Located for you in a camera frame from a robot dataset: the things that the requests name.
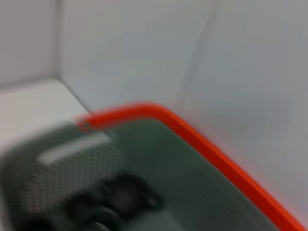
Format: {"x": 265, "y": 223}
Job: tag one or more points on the grey perforated storage bin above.
{"x": 180, "y": 180}

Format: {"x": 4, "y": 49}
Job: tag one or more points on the black round teapot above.
{"x": 130, "y": 192}

